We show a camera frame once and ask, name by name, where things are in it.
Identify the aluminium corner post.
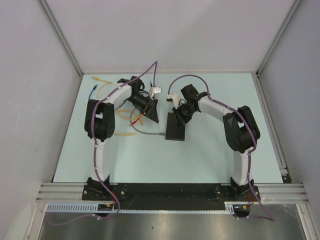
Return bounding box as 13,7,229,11
37,0,84,77
255,0,304,77

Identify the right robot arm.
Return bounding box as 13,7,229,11
167,84,261,201

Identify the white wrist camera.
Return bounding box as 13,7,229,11
149,86,162,99
166,93,181,109

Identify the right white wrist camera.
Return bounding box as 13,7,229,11
166,93,181,109

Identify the black ethernet cable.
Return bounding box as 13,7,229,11
132,81,153,113

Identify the black network switch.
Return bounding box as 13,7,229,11
165,112,186,141

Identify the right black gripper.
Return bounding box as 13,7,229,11
172,102,197,127

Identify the grey ethernet cable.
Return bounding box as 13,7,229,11
129,109,166,136

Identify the right aluminium corner post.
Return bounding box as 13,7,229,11
255,0,304,77

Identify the right aluminium side rail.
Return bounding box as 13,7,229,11
251,72,293,184

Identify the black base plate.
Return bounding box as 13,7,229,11
82,182,260,211

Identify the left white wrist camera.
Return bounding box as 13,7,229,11
149,86,162,99

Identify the left aluminium corner post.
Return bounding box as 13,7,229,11
37,0,84,77

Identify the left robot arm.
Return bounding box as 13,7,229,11
84,76,159,200

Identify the white slotted cable duct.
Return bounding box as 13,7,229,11
46,202,234,215

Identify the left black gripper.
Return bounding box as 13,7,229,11
126,93,159,123

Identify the blue ethernet cable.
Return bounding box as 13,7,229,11
87,84,127,106

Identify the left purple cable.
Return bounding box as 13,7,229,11
47,61,159,225

